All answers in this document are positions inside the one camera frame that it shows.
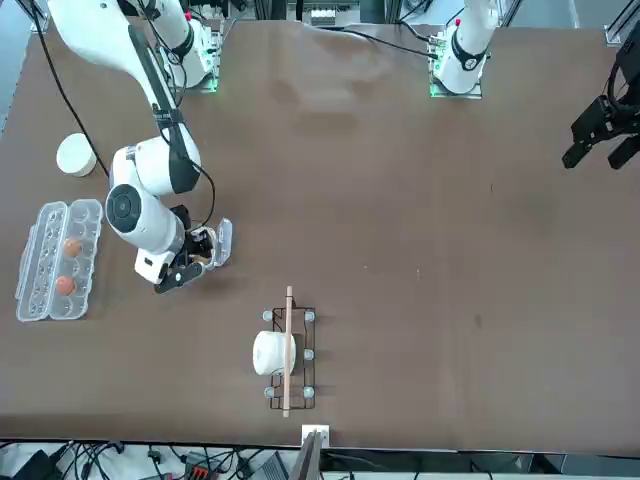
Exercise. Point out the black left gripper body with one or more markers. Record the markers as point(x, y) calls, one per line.
point(631, 70)

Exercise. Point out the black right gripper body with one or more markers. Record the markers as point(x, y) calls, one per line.
point(184, 220)

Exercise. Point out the brown egg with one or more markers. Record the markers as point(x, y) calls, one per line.
point(201, 258)
point(73, 247)
point(65, 286)

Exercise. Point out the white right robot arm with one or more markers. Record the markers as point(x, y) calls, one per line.
point(145, 220)

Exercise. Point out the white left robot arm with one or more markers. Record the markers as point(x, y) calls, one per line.
point(467, 50)

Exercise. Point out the white four-slot egg tray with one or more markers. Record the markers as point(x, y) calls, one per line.
point(225, 242)

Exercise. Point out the transparent twelve-slot egg tray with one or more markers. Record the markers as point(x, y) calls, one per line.
point(35, 300)

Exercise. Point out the white round bowl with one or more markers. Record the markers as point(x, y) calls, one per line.
point(75, 155)

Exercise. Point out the black orange plug adapter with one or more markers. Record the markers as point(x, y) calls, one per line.
point(197, 471)

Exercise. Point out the white power strip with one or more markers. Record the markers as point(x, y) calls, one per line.
point(322, 16)

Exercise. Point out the aluminium corner bracket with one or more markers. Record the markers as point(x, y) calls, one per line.
point(616, 30)
point(35, 17)

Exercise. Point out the small white bracket block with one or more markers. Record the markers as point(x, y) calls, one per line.
point(322, 432)

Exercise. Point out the aluminium profile post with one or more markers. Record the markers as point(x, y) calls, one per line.
point(307, 460)

